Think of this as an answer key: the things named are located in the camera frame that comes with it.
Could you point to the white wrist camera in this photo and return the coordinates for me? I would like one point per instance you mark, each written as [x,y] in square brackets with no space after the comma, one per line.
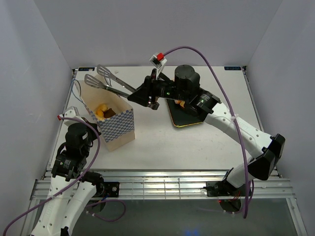
[159,61]
[71,112]

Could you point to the aluminium frame rail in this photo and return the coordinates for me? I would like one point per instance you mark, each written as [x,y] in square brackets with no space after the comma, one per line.
[177,183]

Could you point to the metal serving tongs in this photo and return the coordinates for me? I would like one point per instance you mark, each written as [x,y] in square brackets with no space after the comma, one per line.
[108,77]

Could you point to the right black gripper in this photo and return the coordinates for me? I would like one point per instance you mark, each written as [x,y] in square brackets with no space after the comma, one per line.
[148,89]

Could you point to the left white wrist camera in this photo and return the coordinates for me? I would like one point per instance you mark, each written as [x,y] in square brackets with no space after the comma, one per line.
[71,112]

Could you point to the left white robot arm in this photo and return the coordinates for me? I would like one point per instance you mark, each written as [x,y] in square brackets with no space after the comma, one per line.
[71,185]

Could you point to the small pale croissant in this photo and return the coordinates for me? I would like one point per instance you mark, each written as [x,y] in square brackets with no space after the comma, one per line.
[103,107]

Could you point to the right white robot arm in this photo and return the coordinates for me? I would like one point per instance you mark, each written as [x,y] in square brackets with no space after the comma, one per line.
[265,150]

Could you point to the brown chocolate swirl bread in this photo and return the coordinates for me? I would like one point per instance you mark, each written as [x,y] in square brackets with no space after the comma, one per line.
[109,113]

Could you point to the blue checkered paper bag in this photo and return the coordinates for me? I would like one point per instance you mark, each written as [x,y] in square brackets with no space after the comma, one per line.
[117,130]

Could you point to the dark green gold-rimmed tray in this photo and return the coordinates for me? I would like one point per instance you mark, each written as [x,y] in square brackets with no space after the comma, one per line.
[179,118]

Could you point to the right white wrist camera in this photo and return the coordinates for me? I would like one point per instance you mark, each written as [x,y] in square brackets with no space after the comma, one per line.
[159,61]

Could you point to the pink sugared half bun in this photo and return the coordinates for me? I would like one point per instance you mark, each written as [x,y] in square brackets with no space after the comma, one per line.
[179,104]

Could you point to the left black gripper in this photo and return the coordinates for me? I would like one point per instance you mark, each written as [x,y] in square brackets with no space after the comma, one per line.
[94,132]

